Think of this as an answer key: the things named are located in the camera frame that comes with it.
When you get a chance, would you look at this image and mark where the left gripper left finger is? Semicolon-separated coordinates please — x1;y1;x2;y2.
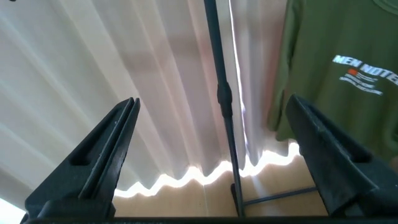
24;96;142;218

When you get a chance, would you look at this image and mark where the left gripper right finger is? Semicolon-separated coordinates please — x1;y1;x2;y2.
285;93;398;218

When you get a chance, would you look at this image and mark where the green printed t-shirt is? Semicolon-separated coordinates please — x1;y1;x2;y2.
267;0;398;162

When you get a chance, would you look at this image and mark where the black clothes rack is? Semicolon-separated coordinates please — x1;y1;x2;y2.
203;0;318;218

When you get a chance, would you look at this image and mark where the beige curtain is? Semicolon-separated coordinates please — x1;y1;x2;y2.
0;0;300;209

